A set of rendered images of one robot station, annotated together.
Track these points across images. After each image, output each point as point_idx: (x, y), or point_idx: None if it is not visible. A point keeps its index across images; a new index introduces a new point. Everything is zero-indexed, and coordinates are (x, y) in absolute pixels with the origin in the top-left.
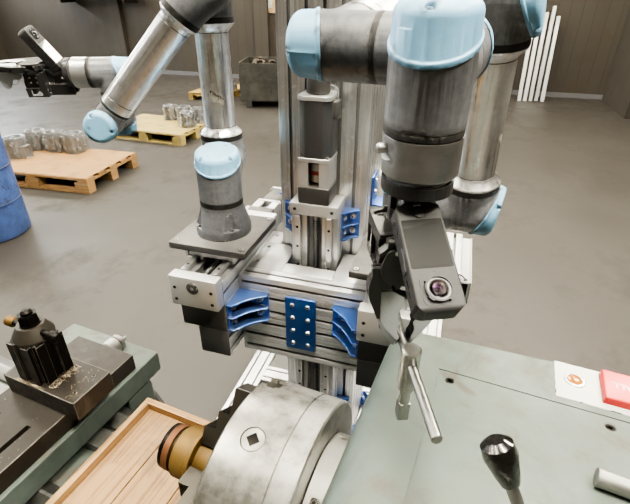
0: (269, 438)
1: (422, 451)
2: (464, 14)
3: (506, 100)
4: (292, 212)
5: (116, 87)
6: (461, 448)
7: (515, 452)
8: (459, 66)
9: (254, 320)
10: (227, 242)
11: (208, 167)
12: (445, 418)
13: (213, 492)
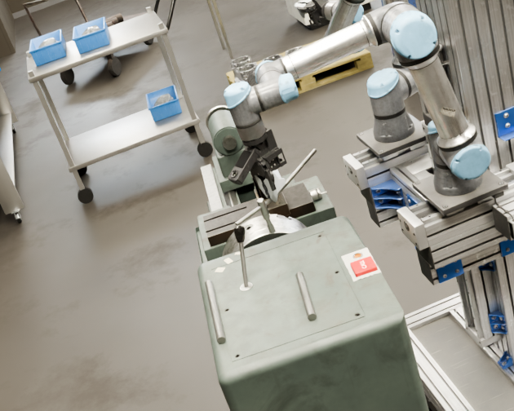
0: (251, 229)
1: (274, 249)
2: (228, 96)
3: (430, 90)
4: (423, 130)
5: (326, 32)
6: (285, 254)
7: (237, 230)
8: (232, 108)
9: (394, 206)
10: (382, 143)
11: (369, 89)
12: (295, 245)
13: (230, 240)
